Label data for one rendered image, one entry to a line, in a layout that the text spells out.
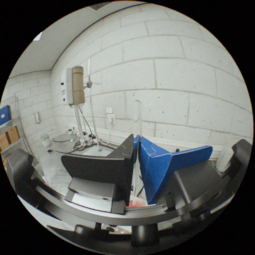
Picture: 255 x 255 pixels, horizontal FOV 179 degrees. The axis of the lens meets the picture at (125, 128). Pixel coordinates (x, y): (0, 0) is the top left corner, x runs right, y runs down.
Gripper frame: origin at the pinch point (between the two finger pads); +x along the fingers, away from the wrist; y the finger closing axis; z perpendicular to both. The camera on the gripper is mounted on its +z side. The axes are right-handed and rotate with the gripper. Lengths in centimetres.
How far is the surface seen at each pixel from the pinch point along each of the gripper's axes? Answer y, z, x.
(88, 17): 40, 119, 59
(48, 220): 38, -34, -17
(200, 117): -47, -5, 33
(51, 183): 49, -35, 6
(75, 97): 27.1, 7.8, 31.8
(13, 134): 220, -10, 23
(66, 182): 38, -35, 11
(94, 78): 31, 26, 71
